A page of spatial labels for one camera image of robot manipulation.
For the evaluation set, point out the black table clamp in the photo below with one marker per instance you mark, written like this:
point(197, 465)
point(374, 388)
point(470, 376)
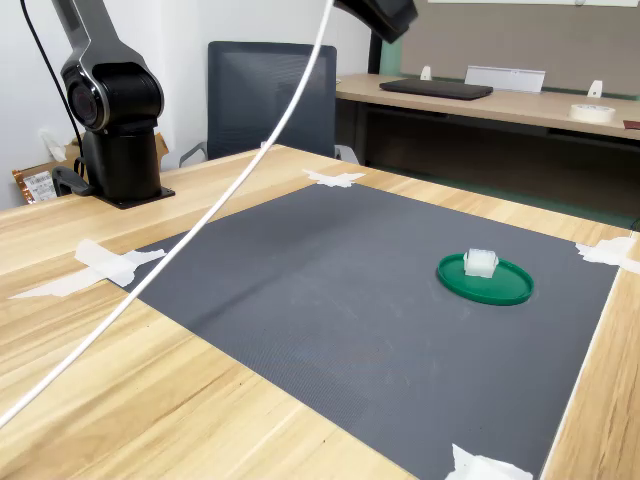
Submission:
point(67, 180)

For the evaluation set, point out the dark grey office chair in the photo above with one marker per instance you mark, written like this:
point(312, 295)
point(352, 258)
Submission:
point(270, 100)

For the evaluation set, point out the grey-brown desk partition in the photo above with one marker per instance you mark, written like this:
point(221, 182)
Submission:
point(500, 35)

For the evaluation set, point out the black flat laptop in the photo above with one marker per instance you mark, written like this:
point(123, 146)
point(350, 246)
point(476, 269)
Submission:
point(435, 89)

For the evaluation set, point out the small white partition bracket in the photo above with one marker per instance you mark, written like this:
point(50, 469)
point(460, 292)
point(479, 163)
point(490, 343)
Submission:
point(595, 90)
point(425, 74)

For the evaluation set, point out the white masking tape strip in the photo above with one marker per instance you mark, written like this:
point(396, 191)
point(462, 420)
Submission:
point(607, 250)
point(105, 260)
point(332, 178)
point(475, 467)

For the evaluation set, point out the pale wooden office desk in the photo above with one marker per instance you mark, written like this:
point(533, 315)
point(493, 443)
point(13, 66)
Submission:
point(525, 112)

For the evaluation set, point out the dark red notebook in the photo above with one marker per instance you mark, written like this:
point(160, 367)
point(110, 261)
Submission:
point(632, 125)

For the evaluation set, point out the white crumpled plastic bag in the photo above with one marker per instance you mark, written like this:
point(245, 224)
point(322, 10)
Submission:
point(52, 145)

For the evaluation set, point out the small white plastic terminal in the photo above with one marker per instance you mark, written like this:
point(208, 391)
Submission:
point(480, 264)

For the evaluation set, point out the beige masking tape roll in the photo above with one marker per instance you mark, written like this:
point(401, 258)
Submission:
point(591, 114)

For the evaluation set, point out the orange labelled packet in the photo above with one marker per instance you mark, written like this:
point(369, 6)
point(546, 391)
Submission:
point(32, 185)

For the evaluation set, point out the green wall panel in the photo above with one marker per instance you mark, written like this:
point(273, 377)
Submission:
point(395, 55)

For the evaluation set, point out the brown cardboard box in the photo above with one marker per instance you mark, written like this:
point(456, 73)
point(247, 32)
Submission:
point(164, 149)

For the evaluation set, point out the dark grey mat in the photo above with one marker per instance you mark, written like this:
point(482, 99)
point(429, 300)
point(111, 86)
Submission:
point(350, 325)

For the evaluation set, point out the round green lid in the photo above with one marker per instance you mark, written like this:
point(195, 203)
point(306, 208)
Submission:
point(510, 290)

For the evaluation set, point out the silver metal stand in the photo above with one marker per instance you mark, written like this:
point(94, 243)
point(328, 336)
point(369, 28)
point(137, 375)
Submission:
point(505, 79)

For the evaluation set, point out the black vertical post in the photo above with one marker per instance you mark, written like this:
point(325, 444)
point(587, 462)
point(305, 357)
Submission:
point(375, 55)

